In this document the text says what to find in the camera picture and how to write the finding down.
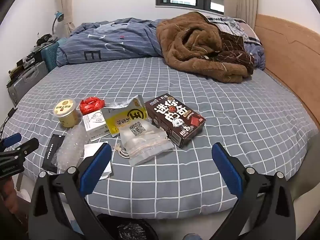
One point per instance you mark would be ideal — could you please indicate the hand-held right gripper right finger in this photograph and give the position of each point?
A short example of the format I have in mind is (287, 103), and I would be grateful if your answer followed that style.
(226, 167)

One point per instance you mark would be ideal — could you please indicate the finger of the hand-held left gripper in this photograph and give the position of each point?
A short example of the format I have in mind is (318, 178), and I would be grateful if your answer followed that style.
(26, 146)
(11, 140)

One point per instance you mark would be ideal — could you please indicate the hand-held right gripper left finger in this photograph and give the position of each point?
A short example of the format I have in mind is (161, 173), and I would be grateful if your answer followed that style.
(97, 165)

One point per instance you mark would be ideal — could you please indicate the black sachet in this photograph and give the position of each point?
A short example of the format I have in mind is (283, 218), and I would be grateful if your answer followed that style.
(52, 152)

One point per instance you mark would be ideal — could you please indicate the bubble wrap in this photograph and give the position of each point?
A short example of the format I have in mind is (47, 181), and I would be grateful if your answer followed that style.
(71, 147)

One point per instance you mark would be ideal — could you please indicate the small white box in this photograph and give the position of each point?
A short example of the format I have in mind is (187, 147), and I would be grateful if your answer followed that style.
(93, 125)

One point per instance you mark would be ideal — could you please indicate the yellow and white snack bag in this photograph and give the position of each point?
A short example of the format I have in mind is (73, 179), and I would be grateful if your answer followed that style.
(130, 115)

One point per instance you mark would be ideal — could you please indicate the red plastic bag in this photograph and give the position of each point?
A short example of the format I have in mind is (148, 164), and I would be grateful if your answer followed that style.
(91, 105)

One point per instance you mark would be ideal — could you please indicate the trash bin with black bag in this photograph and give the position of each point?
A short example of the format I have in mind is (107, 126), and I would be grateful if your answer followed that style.
(130, 227)

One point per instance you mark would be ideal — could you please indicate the brown cookie box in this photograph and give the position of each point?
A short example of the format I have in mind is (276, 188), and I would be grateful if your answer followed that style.
(175, 117)

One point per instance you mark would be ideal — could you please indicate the person's left hand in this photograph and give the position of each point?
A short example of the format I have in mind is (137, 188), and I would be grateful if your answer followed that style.
(6, 191)

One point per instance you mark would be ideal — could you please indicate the bed with grey checked sheet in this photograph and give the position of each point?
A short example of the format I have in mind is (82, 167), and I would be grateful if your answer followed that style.
(200, 180)

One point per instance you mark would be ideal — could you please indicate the grey suitcase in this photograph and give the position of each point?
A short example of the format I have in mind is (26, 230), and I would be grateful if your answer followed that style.
(27, 80)

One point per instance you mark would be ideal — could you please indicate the dark clutter on suitcase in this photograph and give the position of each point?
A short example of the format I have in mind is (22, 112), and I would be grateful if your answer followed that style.
(25, 61)

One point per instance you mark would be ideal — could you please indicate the pile of dark items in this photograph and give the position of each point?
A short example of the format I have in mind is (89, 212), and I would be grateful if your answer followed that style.
(46, 39)

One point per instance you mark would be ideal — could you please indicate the blue-grey striped duvet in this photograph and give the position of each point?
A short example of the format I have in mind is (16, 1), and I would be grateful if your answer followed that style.
(112, 42)

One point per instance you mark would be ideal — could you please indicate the wooden headboard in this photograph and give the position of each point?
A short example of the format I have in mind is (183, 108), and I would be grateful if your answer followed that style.
(287, 55)

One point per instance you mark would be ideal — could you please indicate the brown fleece blanket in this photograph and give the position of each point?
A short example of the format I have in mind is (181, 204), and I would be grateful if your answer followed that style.
(190, 42)

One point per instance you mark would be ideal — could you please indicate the blue desk lamp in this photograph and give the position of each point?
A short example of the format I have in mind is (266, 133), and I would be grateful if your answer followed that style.
(59, 16)

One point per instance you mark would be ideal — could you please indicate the plaid pillow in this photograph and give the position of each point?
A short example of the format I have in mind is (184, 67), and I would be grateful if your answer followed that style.
(235, 26)

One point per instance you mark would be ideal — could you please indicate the cream curtain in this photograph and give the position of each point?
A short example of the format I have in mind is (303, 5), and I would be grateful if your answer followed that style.
(65, 0)
(247, 0)

